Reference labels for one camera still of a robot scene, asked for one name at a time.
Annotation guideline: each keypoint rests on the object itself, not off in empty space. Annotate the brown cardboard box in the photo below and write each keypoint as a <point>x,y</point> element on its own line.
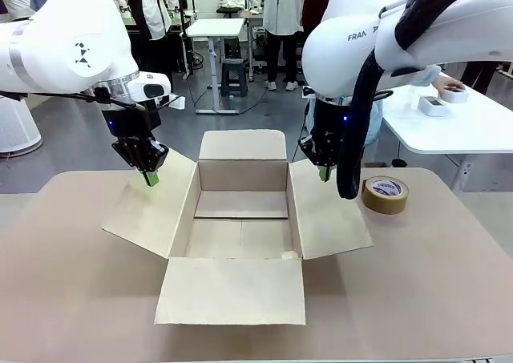
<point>232,295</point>

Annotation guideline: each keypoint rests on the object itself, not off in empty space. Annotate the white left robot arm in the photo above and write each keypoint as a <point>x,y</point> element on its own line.
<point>60,38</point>

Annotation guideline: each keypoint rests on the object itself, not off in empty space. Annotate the person's left forearm blue sleeve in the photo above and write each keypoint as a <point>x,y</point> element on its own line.
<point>426,76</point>

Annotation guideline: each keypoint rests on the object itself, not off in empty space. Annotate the person in white coat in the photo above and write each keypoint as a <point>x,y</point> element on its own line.
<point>280,14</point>

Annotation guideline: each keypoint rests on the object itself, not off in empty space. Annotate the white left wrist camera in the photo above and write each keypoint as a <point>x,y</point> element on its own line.
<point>150,86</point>

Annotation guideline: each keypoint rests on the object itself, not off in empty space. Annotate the black stand pole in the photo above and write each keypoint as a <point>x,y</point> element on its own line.
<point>183,26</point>

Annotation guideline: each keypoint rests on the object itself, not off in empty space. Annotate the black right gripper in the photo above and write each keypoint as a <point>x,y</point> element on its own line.
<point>330,120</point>

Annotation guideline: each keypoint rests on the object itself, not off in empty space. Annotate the chair with white cloth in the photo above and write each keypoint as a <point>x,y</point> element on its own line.
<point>230,2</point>

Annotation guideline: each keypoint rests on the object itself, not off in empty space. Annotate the person's left hand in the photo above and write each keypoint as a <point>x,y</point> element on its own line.
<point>447,82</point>

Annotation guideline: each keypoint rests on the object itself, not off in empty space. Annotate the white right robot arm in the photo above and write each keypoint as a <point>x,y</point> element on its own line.
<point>340,54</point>

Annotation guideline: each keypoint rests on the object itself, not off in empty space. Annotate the white digital clock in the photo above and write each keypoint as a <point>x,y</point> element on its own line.
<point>456,96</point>
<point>433,107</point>

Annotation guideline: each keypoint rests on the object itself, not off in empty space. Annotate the white side table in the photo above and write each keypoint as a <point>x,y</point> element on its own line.
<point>461,134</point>

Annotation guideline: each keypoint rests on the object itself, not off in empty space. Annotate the white mesh pedestal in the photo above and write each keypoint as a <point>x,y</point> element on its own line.
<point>16,126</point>

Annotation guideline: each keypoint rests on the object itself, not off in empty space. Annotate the white standing desk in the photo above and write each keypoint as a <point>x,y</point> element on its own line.
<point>216,27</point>

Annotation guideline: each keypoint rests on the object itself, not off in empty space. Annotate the person in black apron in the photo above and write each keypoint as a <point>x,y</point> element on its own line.
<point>148,10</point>

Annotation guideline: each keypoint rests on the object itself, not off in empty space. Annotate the brown packing tape roll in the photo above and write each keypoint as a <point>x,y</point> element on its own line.
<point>384,203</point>

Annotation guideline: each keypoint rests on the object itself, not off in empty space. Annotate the black plastic stool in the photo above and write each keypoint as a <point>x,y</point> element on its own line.
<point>234,76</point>

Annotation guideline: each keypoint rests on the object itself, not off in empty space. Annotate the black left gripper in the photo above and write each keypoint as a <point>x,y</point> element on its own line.
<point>132,120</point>

